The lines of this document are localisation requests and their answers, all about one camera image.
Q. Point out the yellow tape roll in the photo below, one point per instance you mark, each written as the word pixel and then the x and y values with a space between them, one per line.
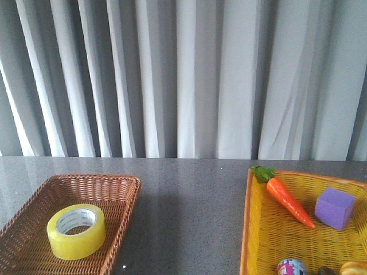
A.
pixel 76 231

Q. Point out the grey pleated curtain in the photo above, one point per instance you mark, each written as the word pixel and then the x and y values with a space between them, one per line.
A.
pixel 268 80

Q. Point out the orange toy carrot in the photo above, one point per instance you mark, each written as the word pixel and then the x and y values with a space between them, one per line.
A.
pixel 281 193

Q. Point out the yellow wicker basket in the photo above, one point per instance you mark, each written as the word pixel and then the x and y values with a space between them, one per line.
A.
pixel 271 233

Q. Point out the purple foam cube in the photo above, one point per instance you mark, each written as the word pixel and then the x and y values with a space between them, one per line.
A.
pixel 334 208

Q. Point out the colourful patterned ball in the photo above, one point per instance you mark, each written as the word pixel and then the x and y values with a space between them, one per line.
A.
pixel 291 266

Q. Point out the small dark brown object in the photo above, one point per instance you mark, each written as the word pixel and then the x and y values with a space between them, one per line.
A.
pixel 325 270

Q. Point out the brown wicker basket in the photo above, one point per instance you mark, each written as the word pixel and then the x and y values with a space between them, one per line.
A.
pixel 25 248

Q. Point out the toy bread loaf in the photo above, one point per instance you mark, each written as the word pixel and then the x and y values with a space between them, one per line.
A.
pixel 354 268

